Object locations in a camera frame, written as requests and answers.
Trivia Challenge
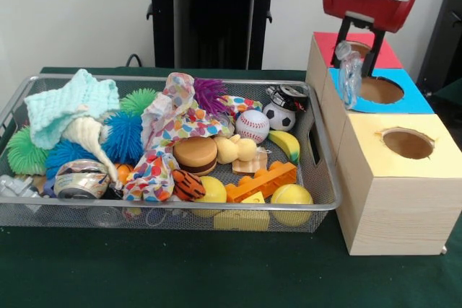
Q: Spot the yellow toy banana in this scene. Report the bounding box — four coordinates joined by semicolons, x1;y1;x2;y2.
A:
269;130;301;165

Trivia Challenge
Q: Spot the yellow ball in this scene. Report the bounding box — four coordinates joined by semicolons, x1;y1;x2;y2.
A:
270;183;314;226

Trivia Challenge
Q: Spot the black looped cable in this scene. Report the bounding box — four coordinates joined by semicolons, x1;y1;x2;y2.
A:
124;53;145;68

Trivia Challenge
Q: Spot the polka dot cloth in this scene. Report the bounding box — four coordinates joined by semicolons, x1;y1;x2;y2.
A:
140;72;234;152
122;152;176;203

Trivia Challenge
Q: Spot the small soccer ball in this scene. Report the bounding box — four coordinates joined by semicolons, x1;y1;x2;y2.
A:
262;101;297;131

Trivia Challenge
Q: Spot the orange block toy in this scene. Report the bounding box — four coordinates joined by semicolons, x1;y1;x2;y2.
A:
225;161;297;203

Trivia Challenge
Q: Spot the black upright stand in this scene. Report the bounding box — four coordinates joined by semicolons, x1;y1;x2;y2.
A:
414;0;462;102

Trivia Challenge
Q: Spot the silver wire mesh bin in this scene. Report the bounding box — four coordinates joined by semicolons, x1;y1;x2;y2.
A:
0;74;343;232

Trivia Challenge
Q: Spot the mint green muslin cloth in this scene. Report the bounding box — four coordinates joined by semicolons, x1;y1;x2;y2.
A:
24;69;121;150

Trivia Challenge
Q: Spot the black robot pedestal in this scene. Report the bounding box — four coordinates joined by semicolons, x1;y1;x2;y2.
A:
139;0;292;70

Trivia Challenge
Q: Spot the wooden three-hole box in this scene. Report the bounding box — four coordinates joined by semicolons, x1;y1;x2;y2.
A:
305;31;462;257

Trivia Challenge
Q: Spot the dark green table cloth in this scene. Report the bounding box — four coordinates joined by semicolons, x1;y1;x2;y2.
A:
432;76;462;102
0;66;462;308

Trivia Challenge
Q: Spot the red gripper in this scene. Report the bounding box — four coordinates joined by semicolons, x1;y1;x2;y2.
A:
322;0;418;78

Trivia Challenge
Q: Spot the crushed clear plastic bottle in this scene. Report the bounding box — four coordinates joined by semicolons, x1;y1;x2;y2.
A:
334;41;364;110

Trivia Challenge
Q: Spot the blue spiky ball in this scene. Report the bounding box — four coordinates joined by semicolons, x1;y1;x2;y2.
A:
100;111;145;164

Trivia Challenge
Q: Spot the cream muslin cloth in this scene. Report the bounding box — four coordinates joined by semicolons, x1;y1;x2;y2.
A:
63;115;120;182

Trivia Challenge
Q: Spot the white baseball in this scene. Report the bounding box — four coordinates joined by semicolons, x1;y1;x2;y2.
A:
235;110;271;144

